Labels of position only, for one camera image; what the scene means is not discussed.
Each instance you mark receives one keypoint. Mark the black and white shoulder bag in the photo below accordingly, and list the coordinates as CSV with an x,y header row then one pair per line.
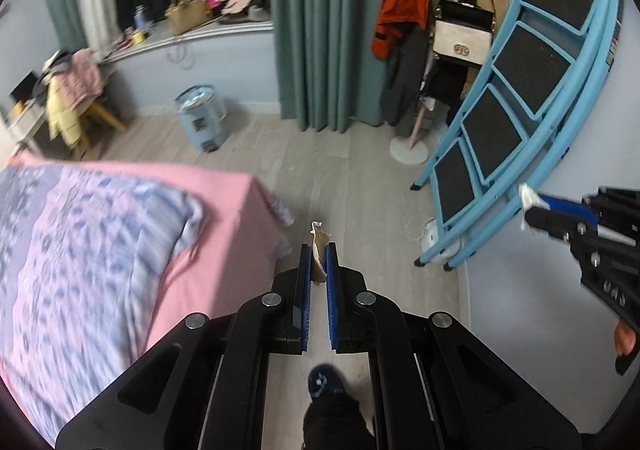
x,y
462,37

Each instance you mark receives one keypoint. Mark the white tissue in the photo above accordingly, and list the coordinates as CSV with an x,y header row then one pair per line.
x,y
527,197

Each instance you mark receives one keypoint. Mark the pink bed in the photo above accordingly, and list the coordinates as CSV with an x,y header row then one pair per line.
x,y
220,240

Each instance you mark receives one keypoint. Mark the yellow tape roll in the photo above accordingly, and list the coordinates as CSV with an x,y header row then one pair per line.
x,y
138,36

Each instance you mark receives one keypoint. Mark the beige paper scrap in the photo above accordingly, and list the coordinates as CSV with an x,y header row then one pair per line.
x,y
318,255

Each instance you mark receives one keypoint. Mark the yellow cloth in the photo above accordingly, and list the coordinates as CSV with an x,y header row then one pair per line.
x,y
62,119

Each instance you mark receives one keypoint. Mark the light blue step ladder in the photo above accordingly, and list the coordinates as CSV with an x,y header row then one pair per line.
x,y
520,64

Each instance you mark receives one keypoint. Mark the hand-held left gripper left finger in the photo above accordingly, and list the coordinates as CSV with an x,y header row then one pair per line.
x,y
303,290

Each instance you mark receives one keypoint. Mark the coat rack with white base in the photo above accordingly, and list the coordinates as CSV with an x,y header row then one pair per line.
x,y
410,149

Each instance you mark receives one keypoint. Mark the blue bottle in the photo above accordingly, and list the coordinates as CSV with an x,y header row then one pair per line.
x,y
140,19

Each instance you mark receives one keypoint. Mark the light blue trash can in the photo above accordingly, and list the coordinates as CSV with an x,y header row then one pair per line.
x,y
200,117

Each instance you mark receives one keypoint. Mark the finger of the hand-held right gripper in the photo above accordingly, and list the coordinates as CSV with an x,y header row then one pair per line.
x,y
567,210
555,226

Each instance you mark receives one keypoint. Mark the blue patterned blanket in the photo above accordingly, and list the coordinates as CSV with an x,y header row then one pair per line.
x,y
75,260

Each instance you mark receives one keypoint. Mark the pink cloth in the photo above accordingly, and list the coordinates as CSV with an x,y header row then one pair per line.
x,y
82,77

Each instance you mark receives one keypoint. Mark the dark grey coat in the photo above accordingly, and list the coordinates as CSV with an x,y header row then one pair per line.
x,y
405,84

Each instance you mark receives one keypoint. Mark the white floor device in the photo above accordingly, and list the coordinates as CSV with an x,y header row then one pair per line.
x,y
432,237

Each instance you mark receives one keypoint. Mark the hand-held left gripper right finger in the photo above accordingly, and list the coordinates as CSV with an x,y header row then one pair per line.
x,y
331,290

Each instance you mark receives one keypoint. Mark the person's right hand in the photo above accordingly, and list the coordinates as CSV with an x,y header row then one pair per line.
x,y
625,337

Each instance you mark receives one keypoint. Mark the tan handbag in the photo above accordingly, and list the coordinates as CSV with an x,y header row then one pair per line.
x,y
187,14

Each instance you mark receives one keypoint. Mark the grey shoe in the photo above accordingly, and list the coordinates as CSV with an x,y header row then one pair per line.
x,y
257,13

